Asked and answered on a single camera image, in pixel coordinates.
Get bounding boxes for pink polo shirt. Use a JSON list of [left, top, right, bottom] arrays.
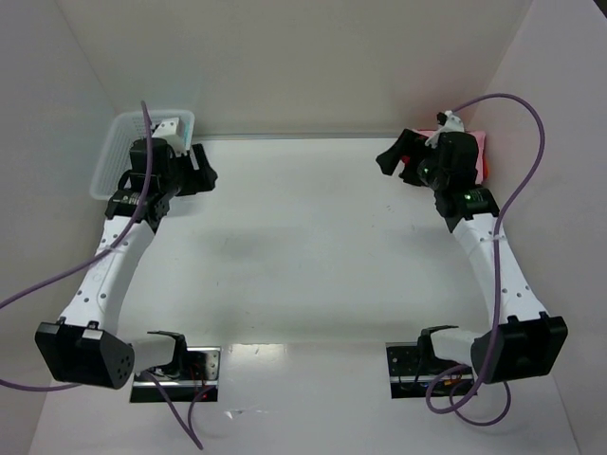
[[417, 132, 485, 191]]

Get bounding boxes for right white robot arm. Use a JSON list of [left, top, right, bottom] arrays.
[[376, 129, 568, 384]]

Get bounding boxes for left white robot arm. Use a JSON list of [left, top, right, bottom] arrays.
[[34, 138, 217, 390]]

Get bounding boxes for white plastic basket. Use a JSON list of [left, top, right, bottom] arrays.
[[89, 109, 195, 201]]

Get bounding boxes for teal t shirt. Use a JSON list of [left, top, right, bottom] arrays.
[[184, 118, 194, 145]]

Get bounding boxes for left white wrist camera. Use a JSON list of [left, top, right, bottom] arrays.
[[152, 118, 190, 156]]

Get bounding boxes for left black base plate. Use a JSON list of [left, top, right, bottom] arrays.
[[129, 347, 221, 404]]

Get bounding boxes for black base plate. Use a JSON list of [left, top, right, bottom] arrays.
[[129, 347, 221, 404], [386, 343, 473, 399]]

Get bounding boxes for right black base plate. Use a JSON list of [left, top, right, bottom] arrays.
[[386, 343, 473, 399]]

